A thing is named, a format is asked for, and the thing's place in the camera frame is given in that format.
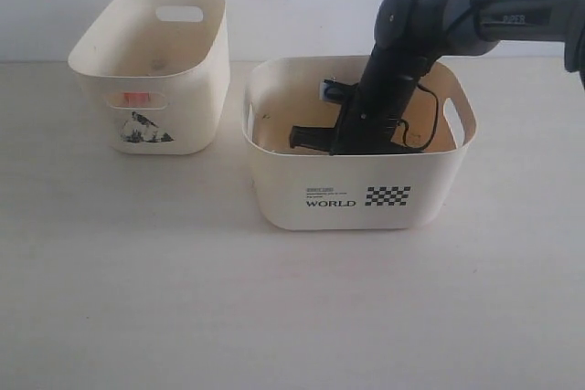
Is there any orange-capped tube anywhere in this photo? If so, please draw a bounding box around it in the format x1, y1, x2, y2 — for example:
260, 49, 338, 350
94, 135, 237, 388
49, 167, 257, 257
109, 92, 151, 109

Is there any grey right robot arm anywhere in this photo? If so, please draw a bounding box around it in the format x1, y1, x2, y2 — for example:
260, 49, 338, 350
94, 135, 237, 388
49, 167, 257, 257
288, 0, 584, 155

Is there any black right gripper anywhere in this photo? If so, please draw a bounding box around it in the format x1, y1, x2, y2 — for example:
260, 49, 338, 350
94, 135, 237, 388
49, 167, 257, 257
289, 46, 429, 155

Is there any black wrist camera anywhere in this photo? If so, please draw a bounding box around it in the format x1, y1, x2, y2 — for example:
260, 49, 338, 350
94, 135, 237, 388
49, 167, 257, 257
319, 79, 358, 105

